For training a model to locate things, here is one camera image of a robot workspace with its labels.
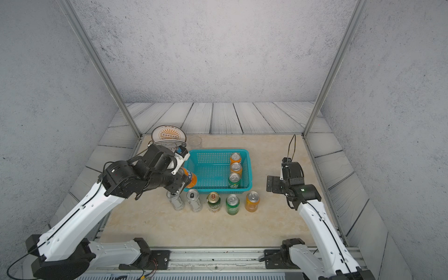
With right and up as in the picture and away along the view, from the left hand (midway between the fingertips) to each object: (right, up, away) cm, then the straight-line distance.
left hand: (186, 177), depth 65 cm
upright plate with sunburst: (-19, +20, +36) cm, 45 cm away
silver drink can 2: (0, -11, +12) cm, 16 cm away
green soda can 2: (+19, -5, +21) cm, 29 cm away
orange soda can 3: (+20, 0, +26) cm, 32 cm away
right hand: (+39, -4, +13) cm, 41 cm away
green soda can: (+18, -14, +13) cm, 26 cm away
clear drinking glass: (-6, +15, +47) cm, 50 cm away
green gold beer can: (+9, -13, +14) cm, 21 cm away
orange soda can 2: (+19, +6, +29) cm, 35 cm away
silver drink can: (-8, -12, +13) cm, 20 cm away
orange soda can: (+26, -13, +14) cm, 32 cm away
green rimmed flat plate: (-19, +13, +38) cm, 44 cm away
